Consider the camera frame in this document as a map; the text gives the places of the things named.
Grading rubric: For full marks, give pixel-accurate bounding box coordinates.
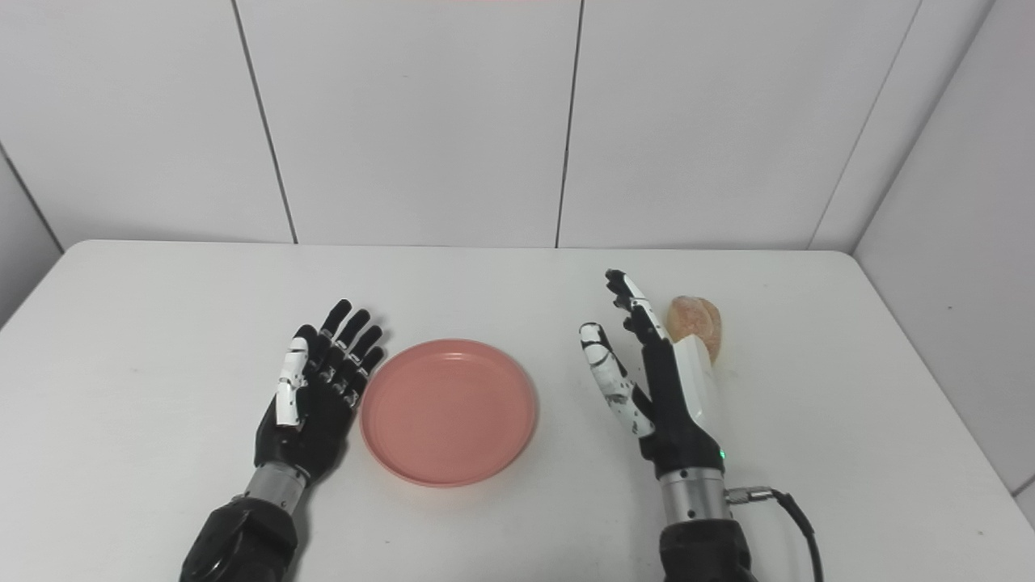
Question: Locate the brown bread roll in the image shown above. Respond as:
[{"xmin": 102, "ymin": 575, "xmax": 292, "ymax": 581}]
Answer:
[{"xmin": 666, "ymin": 295, "xmax": 724, "ymax": 363}]

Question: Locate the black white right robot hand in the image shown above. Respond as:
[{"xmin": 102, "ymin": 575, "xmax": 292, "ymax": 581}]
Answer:
[{"xmin": 579, "ymin": 269, "xmax": 726, "ymax": 479}]

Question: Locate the pink round plate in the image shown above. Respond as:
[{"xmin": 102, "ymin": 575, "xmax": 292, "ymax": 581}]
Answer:
[{"xmin": 360, "ymin": 339, "xmax": 539, "ymax": 488}]

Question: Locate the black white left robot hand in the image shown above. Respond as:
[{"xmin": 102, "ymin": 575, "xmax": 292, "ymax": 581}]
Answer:
[{"xmin": 254, "ymin": 299, "xmax": 386, "ymax": 486}]

